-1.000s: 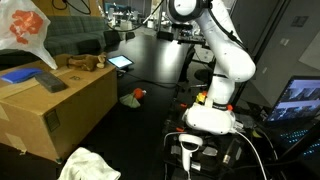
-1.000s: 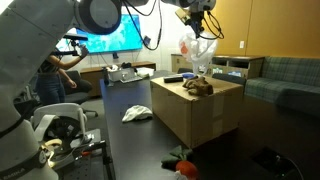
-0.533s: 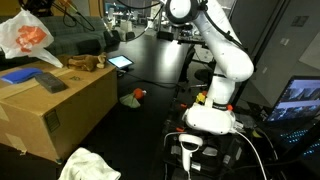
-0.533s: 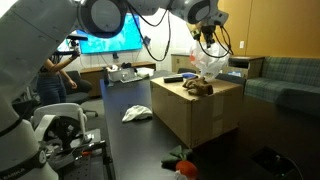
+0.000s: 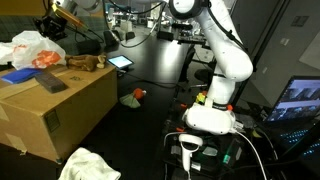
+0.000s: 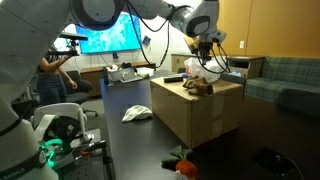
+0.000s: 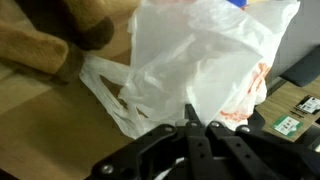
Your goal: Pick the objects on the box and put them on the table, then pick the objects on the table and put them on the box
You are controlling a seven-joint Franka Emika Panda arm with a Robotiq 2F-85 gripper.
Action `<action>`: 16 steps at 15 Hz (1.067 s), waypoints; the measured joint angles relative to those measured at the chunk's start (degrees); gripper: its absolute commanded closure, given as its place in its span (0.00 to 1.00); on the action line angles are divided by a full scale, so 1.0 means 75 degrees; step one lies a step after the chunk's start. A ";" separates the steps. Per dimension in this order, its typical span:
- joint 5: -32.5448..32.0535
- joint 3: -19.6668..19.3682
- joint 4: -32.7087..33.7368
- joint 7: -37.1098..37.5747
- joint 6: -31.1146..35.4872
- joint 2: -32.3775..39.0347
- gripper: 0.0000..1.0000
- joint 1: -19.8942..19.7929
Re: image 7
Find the green white printed label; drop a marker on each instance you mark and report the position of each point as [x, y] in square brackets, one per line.
[287, 125]

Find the black white printed label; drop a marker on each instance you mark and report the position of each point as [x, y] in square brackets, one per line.
[310, 104]

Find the large cardboard box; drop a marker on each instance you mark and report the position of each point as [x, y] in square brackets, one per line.
[50, 133]

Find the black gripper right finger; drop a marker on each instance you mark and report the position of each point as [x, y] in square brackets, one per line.
[240, 150]

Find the white plastic bag orange print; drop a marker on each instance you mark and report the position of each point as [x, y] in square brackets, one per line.
[200, 60]

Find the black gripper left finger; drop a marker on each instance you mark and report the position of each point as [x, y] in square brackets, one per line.
[196, 150]

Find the brown plush toy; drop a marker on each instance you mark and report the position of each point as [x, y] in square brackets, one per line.
[33, 46]

